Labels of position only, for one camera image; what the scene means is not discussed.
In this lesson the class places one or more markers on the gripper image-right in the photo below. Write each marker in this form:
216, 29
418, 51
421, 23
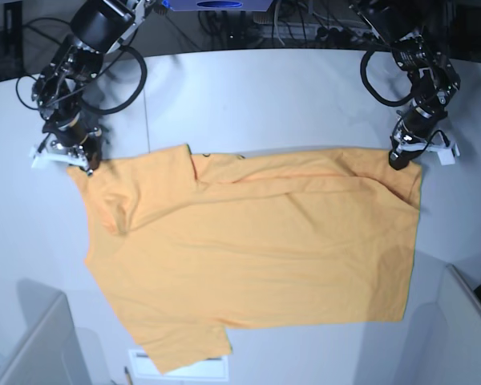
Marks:
412, 132

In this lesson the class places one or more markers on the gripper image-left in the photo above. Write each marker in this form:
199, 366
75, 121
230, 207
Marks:
78, 132

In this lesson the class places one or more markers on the orange yellow T-shirt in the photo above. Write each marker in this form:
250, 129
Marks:
185, 246

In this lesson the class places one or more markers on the grey partition panel right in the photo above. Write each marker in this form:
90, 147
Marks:
443, 343

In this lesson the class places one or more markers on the grey partition panel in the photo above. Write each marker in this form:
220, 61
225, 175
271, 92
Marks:
443, 343
49, 351

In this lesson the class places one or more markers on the grey partition panel left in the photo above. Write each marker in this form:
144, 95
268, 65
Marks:
49, 351

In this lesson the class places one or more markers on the white paper label sheet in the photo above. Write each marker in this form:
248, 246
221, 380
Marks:
209, 370

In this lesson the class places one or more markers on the pencil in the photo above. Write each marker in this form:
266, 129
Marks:
128, 376

